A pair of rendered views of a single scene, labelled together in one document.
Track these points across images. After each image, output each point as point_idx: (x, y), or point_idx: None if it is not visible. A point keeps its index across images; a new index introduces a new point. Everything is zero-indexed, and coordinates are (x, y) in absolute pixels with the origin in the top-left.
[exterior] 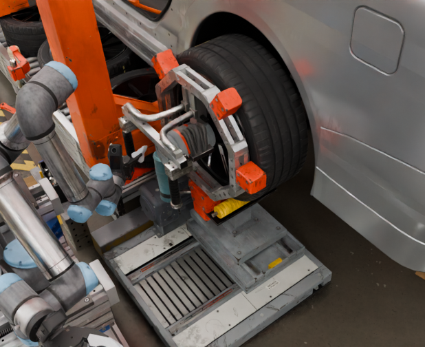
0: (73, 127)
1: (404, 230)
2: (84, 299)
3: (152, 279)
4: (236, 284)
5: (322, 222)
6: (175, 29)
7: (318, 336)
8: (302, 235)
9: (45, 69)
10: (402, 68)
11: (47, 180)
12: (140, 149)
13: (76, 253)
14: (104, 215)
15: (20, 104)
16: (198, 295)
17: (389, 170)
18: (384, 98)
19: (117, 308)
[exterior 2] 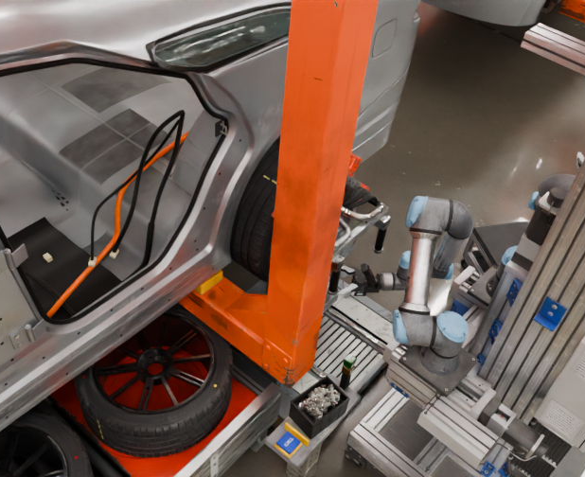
0: (190, 463)
1: (390, 120)
2: (495, 268)
3: (339, 377)
4: (325, 311)
5: (233, 265)
6: (206, 222)
7: (346, 265)
8: (250, 278)
9: (431, 203)
10: (395, 38)
11: (389, 344)
12: (342, 267)
13: (317, 471)
14: (257, 459)
15: (469, 214)
16: (344, 338)
17: (385, 98)
18: (386, 62)
19: (369, 408)
